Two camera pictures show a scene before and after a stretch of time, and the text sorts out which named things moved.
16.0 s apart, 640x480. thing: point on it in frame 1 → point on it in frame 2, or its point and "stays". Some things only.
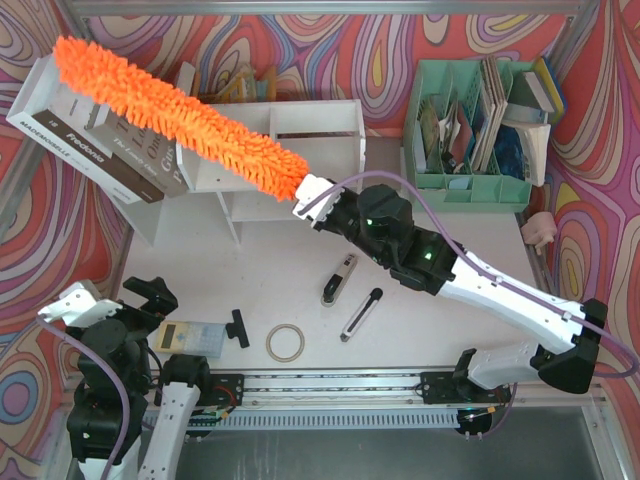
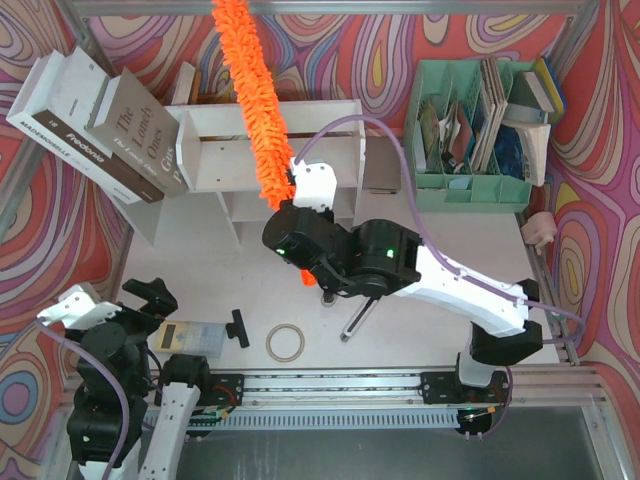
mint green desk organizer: x=452 y=134 stays
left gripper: x=136 y=310 stays
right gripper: x=325 y=216 → x=288 y=218
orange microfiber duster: x=180 y=124 → x=253 y=65
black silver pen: x=361 y=315 stays
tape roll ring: x=301 y=346 stays
